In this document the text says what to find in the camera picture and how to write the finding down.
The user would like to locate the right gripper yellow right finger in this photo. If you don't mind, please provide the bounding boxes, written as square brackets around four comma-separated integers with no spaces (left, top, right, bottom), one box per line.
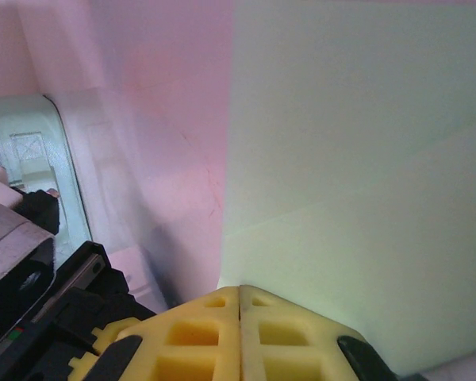
[240,284,397,381]

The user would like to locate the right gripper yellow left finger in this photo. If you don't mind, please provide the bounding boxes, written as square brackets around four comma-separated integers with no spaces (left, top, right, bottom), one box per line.
[97,284,241,381]

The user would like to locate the light green paper sheet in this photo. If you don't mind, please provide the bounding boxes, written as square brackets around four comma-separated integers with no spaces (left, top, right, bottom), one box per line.
[215,0,476,376]

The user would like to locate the mint green tray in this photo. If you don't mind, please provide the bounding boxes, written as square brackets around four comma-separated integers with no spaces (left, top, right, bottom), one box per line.
[0,94,93,249]

